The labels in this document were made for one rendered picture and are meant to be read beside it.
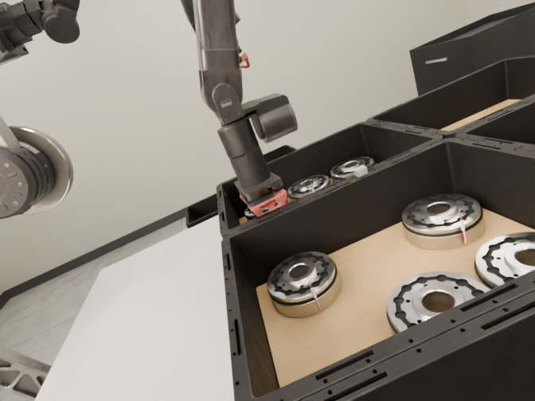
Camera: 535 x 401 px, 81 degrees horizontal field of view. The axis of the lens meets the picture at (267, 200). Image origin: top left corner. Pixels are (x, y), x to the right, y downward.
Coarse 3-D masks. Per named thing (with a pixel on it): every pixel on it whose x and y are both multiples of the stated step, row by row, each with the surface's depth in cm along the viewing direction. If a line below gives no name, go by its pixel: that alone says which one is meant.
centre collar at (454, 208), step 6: (426, 204) 47; (432, 204) 47; (438, 204) 46; (444, 204) 46; (450, 204) 45; (456, 204) 44; (420, 210) 46; (426, 210) 46; (450, 210) 44; (456, 210) 43; (426, 216) 45; (432, 216) 44; (438, 216) 43; (444, 216) 43; (450, 216) 43
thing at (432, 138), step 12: (336, 132) 78; (396, 132) 62; (408, 132) 59; (420, 132) 56; (312, 144) 76; (288, 156) 76; (396, 156) 51; (372, 168) 50; (228, 180) 76; (348, 180) 50; (288, 204) 50; (264, 216) 50; (228, 228) 52; (240, 228) 49
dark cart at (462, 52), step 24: (480, 24) 200; (504, 24) 156; (528, 24) 159; (432, 48) 177; (456, 48) 163; (480, 48) 156; (504, 48) 159; (528, 48) 163; (432, 72) 185; (456, 72) 169
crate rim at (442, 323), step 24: (432, 144) 50; (456, 144) 47; (480, 144) 44; (384, 168) 49; (336, 192) 48; (504, 288) 23; (528, 288) 22; (240, 312) 32; (456, 312) 23; (480, 312) 22; (240, 336) 29; (408, 336) 22; (432, 336) 22; (240, 360) 26; (360, 360) 22; (384, 360) 21; (240, 384) 24; (288, 384) 22; (312, 384) 22
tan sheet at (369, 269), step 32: (512, 224) 42; (352, 256) 49; (384, 256) 46; (416, 256) 43; (448, 256) 41; (256, 288) 51; (352, 288) 43; (384, 288) 41; (288, 320) 42; (320, 320) 40; (352, 320) 38; (384, 320) 36; (288, 352) 37; (320, 352) 36; (352, 352) 34
